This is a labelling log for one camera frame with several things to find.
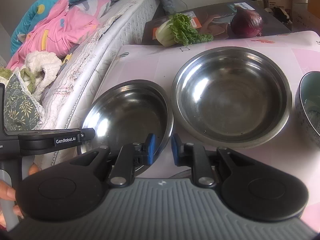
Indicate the green leaf-print pillow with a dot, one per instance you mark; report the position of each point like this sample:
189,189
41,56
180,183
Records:
22,112

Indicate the Philips product box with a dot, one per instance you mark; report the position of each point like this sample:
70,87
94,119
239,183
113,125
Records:
215,20

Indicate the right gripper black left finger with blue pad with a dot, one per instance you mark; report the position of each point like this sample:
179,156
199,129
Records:
128,158

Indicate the teal ceramic bowl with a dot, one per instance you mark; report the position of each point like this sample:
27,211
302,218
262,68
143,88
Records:
307,108

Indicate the large steel bowl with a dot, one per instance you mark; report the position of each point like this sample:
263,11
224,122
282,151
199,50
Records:
231,96

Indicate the red onion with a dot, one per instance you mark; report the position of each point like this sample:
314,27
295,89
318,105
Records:
246,23

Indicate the person's left hand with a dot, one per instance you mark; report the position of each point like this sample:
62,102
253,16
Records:
8,195

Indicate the small shallow steel plate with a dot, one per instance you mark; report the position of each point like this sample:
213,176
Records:
127,113

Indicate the pink cartoon blanket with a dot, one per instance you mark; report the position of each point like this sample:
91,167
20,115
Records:
64,28

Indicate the white quilted mattress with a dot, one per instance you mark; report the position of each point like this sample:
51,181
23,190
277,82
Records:
68,98

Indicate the white fluffy towel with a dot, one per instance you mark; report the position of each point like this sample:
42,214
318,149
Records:
40,69

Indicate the green leafy cabbage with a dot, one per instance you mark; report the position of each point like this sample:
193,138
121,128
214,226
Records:
179,30

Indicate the pink patterned tablecloth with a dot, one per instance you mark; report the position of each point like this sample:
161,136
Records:
295,54

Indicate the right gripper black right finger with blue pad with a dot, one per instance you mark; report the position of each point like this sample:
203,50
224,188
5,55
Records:
197,158

